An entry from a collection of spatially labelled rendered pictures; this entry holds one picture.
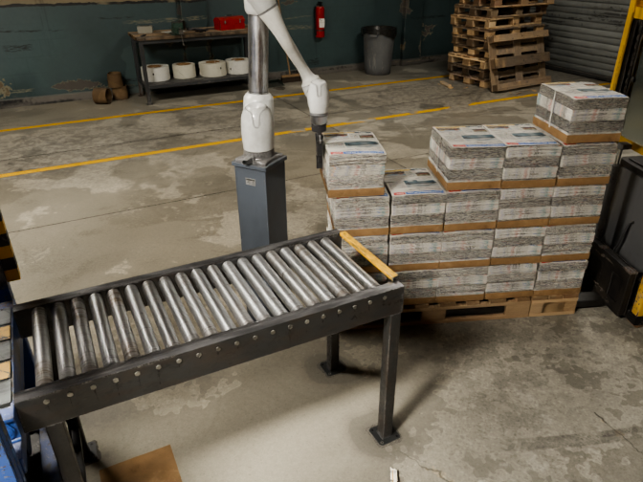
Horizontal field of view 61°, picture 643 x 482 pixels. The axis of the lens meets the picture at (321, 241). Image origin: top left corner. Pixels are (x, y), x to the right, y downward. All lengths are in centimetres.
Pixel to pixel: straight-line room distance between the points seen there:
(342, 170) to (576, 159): 121
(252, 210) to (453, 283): 119
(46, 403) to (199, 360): 46
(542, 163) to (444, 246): 65
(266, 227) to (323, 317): 98
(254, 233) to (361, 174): 65
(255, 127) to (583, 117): 161
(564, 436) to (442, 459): 58
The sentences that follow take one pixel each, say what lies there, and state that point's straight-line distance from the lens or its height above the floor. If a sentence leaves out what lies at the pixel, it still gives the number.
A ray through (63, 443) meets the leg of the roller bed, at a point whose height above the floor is 60.
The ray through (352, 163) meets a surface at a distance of 269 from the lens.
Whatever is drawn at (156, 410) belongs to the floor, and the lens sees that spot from 283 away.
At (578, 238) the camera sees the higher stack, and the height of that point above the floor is 52.
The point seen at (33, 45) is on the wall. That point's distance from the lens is 884.
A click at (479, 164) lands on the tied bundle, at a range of 290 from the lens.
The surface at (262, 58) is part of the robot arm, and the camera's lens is 285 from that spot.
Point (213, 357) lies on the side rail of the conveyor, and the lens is 188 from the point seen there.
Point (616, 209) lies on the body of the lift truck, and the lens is 392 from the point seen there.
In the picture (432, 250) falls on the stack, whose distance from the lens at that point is 300.
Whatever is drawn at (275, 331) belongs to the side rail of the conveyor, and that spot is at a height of 78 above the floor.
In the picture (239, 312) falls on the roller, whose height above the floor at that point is 80.
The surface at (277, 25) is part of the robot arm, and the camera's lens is 267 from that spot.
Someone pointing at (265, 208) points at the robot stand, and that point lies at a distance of 279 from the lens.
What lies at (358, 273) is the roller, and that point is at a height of 79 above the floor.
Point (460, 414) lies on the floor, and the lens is 277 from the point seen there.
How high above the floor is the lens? 194
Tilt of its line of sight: 28 degrees down
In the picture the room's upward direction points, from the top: straight up
